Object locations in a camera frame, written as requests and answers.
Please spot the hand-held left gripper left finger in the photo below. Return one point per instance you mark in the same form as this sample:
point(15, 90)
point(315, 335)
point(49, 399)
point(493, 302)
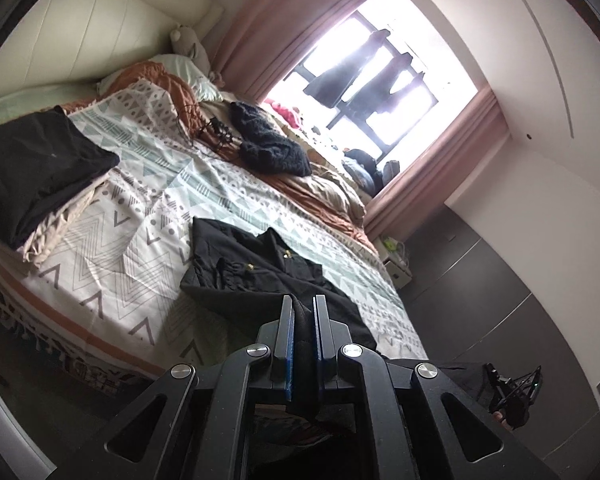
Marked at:
point(289, 360)

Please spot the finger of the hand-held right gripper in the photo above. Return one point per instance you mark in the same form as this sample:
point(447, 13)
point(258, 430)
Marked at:
point(492, 385)

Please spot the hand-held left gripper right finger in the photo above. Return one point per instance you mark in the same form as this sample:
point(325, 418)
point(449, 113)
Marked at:
point(320, 360)

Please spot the black shirt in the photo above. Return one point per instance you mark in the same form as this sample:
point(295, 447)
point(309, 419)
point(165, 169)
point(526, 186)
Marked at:
point(260, 285)

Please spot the red clothes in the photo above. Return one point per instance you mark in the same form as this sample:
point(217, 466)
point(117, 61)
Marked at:
point(285, 112)

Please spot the folded black clothes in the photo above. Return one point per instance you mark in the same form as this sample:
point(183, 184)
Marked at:
point(40, 170)

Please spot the person's right hand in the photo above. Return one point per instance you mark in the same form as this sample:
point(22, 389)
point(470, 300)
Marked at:
point(500, 416)

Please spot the small white bedside cabinet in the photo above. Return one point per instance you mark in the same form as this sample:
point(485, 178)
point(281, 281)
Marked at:
point(397, 275)

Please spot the green and white items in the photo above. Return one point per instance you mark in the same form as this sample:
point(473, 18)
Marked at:
point(392, 246)

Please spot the orange and beige duvet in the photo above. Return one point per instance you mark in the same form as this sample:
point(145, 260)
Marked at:
point(305, 185)

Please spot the patterned white blanket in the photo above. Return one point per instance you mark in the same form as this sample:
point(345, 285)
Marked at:
point(145, 240)

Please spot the dark cushions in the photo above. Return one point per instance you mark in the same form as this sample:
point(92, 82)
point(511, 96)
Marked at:
point(365, 167)

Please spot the dark knit sweater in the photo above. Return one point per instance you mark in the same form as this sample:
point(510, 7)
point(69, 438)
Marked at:
point(270, 145)

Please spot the folded cream cloth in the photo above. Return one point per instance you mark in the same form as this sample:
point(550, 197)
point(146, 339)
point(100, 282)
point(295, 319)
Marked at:
point(55, 240)

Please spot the hanging dark garment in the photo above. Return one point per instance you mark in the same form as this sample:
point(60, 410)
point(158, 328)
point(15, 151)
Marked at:
point(385, 90)
point(340, 80)

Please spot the pale green pillow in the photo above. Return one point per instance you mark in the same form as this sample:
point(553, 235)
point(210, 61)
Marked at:
point(180, 67)

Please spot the window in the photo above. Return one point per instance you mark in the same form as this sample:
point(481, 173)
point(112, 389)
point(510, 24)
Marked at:
point(430, 60)

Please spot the grey stuffed toy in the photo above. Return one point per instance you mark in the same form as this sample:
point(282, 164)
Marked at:
point(190, 45)

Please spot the mint green bed sheet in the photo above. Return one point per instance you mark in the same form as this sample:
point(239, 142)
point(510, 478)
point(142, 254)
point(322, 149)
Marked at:
point(30, 105)

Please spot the cream leather headboard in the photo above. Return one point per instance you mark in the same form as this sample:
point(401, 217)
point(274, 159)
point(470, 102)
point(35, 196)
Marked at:
point(105, 20)

